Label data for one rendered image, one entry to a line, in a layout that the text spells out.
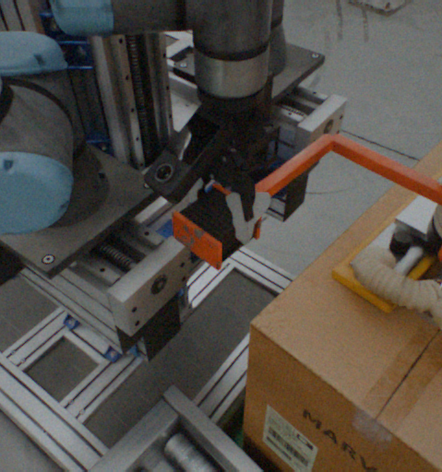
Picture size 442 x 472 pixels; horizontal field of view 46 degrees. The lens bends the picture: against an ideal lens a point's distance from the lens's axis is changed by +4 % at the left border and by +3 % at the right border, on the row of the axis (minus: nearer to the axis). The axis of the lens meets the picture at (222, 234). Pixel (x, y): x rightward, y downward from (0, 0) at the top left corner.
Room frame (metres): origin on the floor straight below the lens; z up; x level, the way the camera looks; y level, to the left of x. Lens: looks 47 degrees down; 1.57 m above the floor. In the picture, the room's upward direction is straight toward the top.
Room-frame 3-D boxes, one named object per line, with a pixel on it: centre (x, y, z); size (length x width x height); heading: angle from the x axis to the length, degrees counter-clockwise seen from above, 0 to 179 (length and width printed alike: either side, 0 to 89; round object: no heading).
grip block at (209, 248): (0.47, 0.01, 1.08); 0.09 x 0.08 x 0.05; 46
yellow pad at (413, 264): (0.57, -0.32, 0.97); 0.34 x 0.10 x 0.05; 136
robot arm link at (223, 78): (0.48, -0.01, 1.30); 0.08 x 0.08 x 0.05
